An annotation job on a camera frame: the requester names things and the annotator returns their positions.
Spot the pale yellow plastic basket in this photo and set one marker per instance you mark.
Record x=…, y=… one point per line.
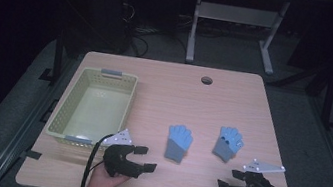
x=97, y=113

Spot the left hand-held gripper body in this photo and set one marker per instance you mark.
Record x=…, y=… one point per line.
x=116, y=161

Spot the black table edge clip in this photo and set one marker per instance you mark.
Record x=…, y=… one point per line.
x=32, y=154

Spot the white metal desk frame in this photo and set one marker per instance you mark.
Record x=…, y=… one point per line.
x=234, y=13

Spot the blue grey glove white dots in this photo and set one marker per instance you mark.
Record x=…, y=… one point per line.
x=227, y=143

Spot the plain blue grey glove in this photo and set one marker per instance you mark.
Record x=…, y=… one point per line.
x=178, y=142

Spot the person's left hand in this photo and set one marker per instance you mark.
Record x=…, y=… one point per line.
x=101, y=182

